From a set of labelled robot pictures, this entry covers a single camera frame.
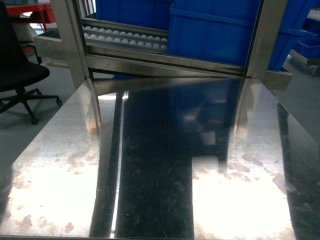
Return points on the stainless steel flow rack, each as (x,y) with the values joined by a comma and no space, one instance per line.
(190,149)

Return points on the front left blue bin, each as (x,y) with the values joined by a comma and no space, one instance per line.
(145,13)

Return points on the blue bin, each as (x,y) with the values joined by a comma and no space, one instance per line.
(309,48)
(221,30)
(145,13)

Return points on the front right blue bin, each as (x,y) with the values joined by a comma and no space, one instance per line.
(221,30)

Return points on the black office chair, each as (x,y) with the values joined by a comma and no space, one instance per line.
(16,71)

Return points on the far right side blue bin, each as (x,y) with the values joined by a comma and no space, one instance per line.
(309,48)

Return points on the red metal frame table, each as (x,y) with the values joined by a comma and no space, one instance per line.
(43,14)

